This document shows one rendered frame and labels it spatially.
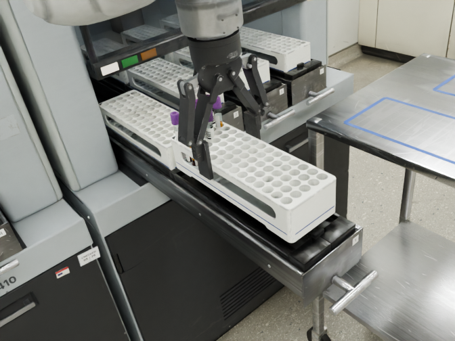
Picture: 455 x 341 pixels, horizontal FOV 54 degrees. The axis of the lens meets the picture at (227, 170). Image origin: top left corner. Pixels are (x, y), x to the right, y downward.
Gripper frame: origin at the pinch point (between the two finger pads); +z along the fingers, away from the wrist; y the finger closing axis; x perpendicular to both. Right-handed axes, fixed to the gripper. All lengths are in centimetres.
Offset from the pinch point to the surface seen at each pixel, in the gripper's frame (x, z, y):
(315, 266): -22.1, 8.2, -4.1
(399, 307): -14, 61, 36
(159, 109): 27.8, 2.3, 2.9
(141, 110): 32.0, 2.8, 0.8
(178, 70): 42.8, 2.3, 18.3
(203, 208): 0.9, 8.9, -6.7
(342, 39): 143, 72, 213
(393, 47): 114, 77, 229
